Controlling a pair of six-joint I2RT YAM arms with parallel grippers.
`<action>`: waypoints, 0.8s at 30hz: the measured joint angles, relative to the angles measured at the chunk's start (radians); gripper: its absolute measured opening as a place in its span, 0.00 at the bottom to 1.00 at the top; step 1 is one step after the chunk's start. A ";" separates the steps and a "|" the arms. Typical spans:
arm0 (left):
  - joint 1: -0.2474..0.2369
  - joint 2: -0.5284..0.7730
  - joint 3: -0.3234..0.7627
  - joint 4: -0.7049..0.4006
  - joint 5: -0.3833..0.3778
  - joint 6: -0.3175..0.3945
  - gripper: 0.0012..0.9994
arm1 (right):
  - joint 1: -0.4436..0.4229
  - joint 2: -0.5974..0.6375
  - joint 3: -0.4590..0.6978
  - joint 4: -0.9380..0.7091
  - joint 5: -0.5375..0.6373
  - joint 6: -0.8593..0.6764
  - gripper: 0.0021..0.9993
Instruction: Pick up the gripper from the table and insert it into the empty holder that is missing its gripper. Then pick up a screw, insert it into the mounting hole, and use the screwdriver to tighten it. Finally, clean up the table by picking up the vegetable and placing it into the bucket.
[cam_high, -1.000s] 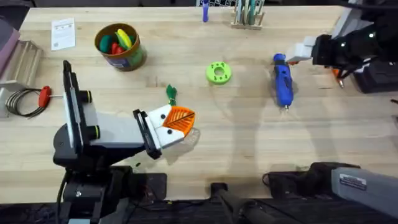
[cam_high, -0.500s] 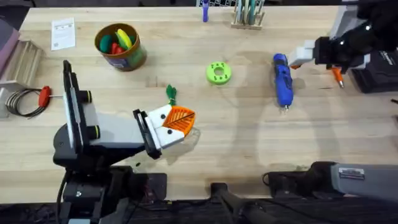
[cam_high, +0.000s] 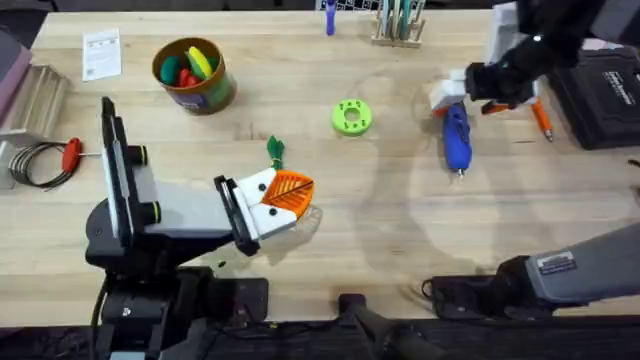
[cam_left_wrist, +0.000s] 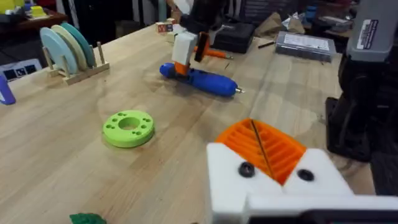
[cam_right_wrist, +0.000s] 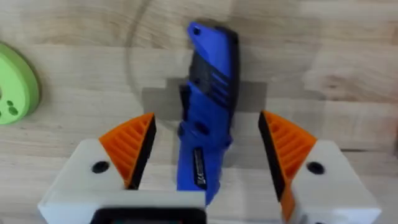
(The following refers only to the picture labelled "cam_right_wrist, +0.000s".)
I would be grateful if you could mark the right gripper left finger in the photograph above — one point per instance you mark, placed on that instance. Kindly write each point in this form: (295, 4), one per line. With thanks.
(93, 165)

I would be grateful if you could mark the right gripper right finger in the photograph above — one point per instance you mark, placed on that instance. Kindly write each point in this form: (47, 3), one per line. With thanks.
(323, 183)

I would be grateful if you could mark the blue electric screwdriver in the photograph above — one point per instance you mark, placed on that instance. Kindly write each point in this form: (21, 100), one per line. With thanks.
(206, 105)

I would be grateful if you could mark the green disc with holes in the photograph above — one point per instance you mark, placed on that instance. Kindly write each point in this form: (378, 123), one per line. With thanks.
(14, 87)

